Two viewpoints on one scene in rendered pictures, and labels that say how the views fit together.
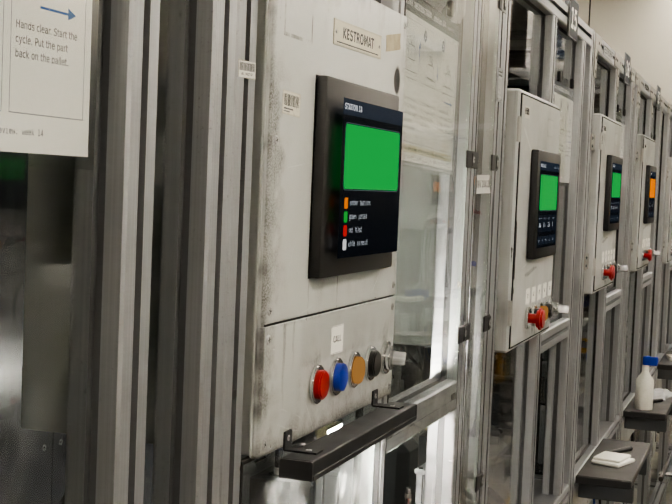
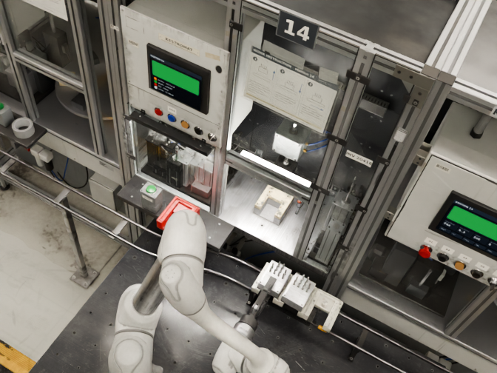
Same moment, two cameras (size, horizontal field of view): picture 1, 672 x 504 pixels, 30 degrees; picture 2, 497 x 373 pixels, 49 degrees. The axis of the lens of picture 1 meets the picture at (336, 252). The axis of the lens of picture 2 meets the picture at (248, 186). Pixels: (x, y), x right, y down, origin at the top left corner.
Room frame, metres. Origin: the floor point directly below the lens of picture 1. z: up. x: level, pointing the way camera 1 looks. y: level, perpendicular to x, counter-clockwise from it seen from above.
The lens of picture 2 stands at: (1.70, -1.45, 2.95)
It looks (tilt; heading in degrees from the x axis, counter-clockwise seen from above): 52 degrees down; 92
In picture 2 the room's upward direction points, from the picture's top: 9 degrees clockwise
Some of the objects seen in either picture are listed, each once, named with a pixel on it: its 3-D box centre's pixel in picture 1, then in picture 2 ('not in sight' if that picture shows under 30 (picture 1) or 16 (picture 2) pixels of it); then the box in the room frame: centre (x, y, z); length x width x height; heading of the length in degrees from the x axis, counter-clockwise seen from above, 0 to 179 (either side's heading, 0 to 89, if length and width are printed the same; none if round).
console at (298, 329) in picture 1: (242, 202); (190, 64); (1.37, 0.10, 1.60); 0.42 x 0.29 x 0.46; 161
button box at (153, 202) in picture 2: not in sight; (152, 196); (1.25, -0.07, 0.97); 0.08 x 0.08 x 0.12; 71
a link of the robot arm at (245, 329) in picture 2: not in sight; (242, 333); (1.75, -0.58, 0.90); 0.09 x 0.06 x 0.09; 161
